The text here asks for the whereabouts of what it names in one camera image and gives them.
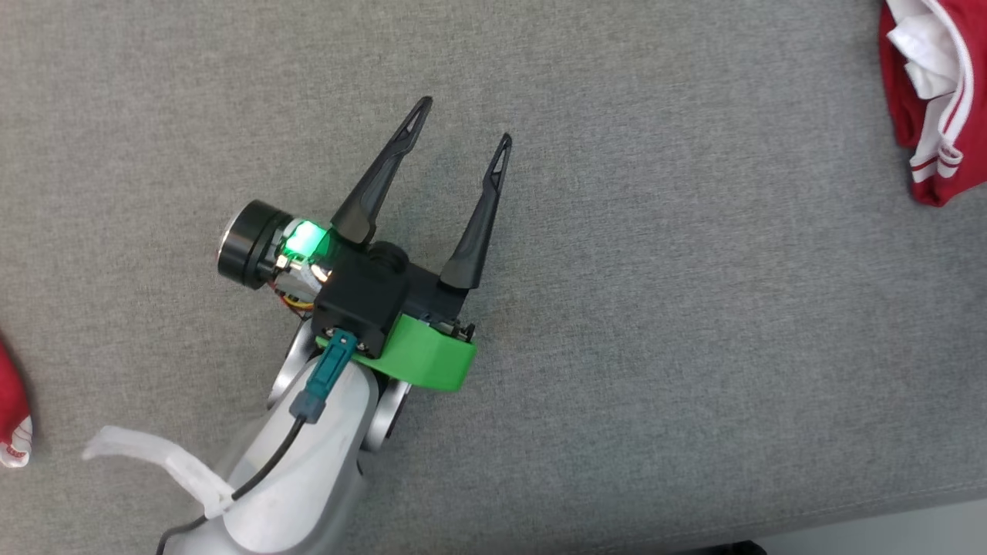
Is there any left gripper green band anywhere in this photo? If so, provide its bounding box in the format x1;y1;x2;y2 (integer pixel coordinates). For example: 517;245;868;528
217;95;514;393

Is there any red shorts white waistband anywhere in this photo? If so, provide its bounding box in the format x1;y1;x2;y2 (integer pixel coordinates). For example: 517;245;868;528
0;335;34;469

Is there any red white numbered jersey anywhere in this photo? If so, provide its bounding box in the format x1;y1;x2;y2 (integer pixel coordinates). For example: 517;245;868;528
878;0;987;208

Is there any grey fabric sofa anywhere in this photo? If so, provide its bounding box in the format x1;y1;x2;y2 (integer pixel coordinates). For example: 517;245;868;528
0;0;987;555

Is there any left teal plug black cable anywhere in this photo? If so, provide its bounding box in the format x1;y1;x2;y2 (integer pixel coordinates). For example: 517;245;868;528
153;331;359;555

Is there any translucent white plastic strap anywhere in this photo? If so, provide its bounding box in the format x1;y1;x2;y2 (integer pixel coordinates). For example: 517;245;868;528
80;425;235;520

